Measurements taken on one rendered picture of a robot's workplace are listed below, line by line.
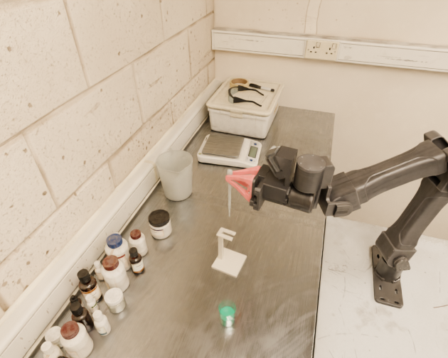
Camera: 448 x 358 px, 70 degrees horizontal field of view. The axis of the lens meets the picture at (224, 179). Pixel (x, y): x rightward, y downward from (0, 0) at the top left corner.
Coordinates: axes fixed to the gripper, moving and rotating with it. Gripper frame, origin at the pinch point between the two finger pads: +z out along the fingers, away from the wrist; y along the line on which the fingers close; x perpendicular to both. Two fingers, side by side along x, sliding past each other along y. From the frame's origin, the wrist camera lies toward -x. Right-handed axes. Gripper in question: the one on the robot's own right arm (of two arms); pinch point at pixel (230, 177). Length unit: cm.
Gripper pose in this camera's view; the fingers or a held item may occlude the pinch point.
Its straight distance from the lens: 74.6
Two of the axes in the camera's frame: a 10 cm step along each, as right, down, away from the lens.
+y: -4.3, 5.7, -7.0
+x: 0.0, 7.8, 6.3
